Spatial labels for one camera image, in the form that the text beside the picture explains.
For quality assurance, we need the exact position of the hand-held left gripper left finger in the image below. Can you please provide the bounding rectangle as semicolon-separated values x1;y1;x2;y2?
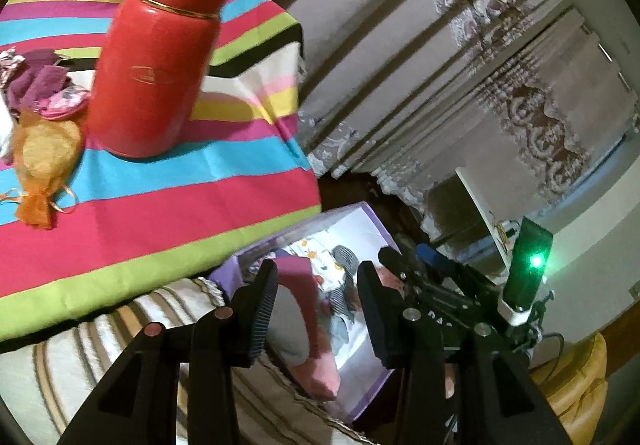
59;259;280;445

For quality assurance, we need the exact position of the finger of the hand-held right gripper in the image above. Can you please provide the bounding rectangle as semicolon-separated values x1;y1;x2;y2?
377;246;423;287
415;242;457;276

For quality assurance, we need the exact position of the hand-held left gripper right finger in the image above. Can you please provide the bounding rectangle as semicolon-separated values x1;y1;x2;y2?
356;260;572;445

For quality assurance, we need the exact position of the purple storage box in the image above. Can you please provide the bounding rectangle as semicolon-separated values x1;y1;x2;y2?
210;202;401;423

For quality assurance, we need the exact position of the grey striped sock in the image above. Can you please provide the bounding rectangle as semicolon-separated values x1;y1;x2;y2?
320;245;371;351

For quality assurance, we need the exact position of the white board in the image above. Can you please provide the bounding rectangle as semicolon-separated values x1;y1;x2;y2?
455;165;521;271

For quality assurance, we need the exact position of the yellow cushion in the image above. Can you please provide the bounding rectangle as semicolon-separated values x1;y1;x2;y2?
530;332;608;426

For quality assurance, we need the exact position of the striped colourful tablecloth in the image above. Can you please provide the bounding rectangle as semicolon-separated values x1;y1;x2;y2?
0;0;323;341

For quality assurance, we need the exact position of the beige lace curtain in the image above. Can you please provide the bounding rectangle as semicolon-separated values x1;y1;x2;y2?
85;0;640;236

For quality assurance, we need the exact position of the red thermos flask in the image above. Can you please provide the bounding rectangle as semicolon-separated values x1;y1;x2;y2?
85;0;246;158

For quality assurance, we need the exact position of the orange organza pouch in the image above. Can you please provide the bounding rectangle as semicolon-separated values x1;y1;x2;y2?
12;110;83;228

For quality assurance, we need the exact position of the pink patterned sock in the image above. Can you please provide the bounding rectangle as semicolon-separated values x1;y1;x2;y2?
40;85;91;120

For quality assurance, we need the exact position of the maroon sock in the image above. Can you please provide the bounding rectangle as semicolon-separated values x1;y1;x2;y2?
5;50;71;113

